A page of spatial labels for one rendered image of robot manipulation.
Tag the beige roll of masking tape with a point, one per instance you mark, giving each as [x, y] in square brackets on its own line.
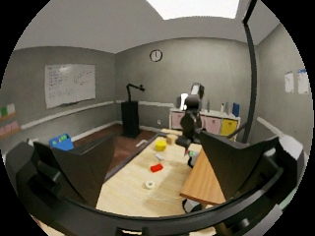
[150, 183]

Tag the wooden platform dolly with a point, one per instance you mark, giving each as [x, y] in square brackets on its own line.
[202, 186]

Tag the red toy brick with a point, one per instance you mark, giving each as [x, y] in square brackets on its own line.
[156, 168]

